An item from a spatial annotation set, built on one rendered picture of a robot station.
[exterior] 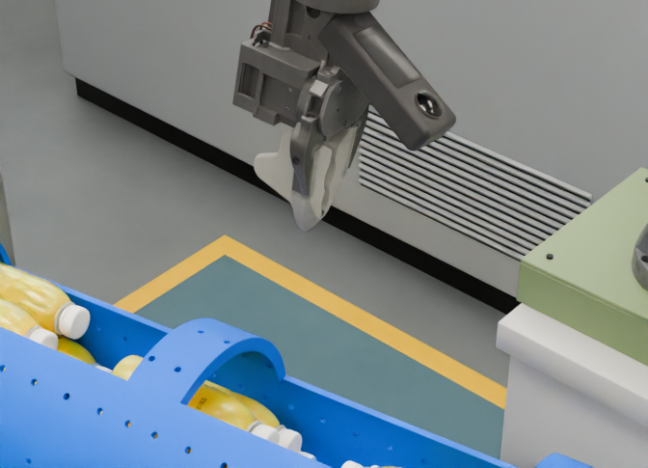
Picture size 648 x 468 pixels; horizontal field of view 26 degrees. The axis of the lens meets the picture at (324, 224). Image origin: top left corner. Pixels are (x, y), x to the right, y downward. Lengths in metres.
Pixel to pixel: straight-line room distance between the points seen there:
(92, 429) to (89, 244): 2.30
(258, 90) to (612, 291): 0.64
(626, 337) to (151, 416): 0.53
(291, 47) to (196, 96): 2.79
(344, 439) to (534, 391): 0.23
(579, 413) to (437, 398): 1.60
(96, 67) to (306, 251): 0.92
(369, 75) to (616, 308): 0.62
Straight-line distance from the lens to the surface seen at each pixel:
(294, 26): 1.06
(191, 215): 3.79
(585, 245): 1.65
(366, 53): 1.03
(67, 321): 1.69
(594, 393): 1.59
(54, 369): 1.47
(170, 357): 1.44
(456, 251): 3.41
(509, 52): 3.05
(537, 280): 1.62
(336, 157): 1.10
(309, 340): 3.36
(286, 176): 1.10
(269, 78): 1.07
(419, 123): 1.01
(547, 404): 1.66
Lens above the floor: 2.17
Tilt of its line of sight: 36 degrees down
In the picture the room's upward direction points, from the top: straight up
